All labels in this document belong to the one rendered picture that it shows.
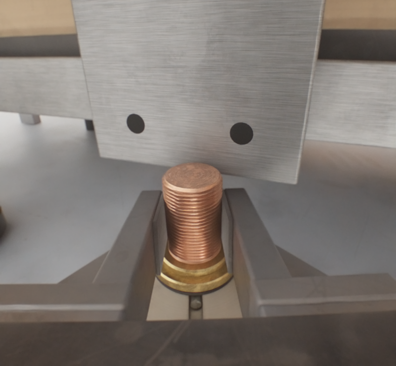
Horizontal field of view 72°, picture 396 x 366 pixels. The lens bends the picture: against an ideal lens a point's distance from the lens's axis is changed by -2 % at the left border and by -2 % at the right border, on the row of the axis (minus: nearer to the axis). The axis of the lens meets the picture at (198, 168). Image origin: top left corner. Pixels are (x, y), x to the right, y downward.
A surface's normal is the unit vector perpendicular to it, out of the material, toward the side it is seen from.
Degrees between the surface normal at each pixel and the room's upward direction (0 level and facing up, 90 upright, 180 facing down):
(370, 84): 90
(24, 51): 90
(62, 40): 90
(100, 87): 90
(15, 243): 180
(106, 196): 180
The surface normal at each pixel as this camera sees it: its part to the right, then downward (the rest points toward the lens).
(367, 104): -0.32, 0.43
